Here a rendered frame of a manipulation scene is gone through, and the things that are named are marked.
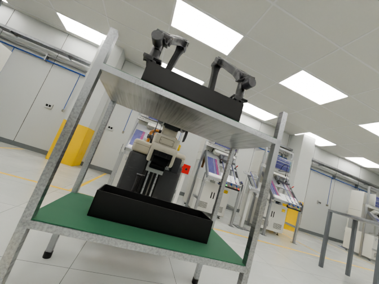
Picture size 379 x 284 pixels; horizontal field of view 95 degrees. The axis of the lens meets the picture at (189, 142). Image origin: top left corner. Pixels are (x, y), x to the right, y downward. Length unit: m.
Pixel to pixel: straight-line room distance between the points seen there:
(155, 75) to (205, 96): 0.28
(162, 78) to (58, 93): 4.62
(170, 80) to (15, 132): 4.91
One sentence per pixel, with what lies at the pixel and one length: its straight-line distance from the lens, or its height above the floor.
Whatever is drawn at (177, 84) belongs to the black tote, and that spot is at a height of 1.07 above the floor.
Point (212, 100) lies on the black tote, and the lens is 0.99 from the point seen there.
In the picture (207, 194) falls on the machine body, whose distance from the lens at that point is 3.49.
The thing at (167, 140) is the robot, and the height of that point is 0.86.
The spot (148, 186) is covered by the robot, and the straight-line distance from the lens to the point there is 1.68.
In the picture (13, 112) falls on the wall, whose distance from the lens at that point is 5.68.
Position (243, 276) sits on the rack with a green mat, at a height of 0.31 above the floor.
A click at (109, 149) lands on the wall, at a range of 4.90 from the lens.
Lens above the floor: 0.65
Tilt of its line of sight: 10 degrees up
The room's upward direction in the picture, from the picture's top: 18 degrees clockwise
